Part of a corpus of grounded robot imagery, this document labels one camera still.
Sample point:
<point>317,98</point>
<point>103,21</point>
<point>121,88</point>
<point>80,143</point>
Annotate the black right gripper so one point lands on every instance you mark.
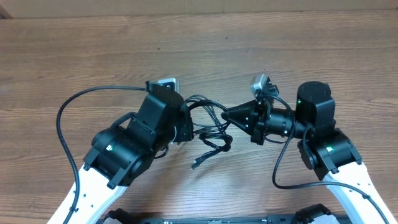
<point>252,116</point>

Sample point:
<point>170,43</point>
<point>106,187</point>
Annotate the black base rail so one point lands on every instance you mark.
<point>313,214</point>

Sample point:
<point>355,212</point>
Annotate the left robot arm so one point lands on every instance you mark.
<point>122,152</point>

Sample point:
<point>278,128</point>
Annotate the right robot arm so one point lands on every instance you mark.
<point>323,148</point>

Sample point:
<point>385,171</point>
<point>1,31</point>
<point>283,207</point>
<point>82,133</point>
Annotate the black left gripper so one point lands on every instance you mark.
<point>185,132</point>

